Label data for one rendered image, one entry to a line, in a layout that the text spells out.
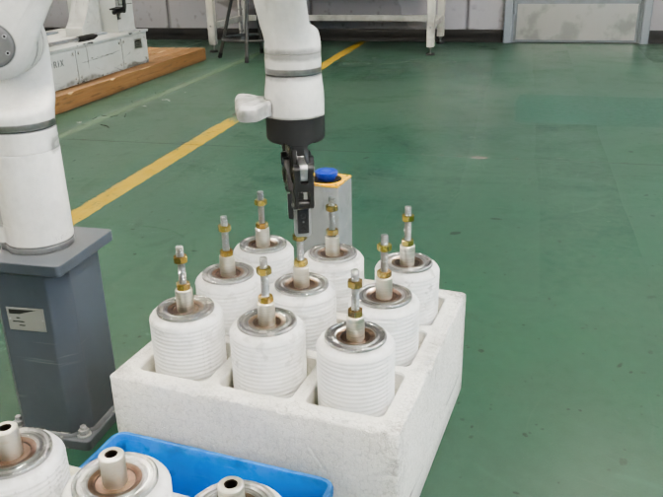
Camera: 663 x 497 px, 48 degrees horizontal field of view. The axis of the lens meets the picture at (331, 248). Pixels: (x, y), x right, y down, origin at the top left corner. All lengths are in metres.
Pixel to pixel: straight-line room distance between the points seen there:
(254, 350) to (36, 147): 0.40
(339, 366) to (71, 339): 0.43
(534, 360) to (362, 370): 0.56
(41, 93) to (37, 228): 0.18
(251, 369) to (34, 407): 0.41
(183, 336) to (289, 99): 0.33
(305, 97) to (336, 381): 0.34
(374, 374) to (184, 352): 0.25
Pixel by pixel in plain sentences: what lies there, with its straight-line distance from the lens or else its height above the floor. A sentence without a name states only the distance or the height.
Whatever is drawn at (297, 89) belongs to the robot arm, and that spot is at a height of 0.53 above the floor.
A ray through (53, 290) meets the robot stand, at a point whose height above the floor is 0.25.
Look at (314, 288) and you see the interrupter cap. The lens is 1.02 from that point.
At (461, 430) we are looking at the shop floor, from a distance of 1.18.
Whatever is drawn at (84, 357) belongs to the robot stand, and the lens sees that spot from 1.15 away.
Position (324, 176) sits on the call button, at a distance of 1.27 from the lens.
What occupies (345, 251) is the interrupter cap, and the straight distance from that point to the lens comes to 1.14.
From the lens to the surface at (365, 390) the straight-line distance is 0.88.
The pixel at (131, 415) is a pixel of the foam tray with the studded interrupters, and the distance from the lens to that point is 1.03.
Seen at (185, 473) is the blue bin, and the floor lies 0.08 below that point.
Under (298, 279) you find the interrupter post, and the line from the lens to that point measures 1.02.
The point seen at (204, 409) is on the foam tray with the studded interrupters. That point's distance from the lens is 0.96.
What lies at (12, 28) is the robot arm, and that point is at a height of 0.60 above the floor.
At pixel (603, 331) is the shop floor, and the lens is 1.51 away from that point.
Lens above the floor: 0.69
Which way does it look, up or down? 22 degrees down
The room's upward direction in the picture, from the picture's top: 1 degrees counter-clockwise
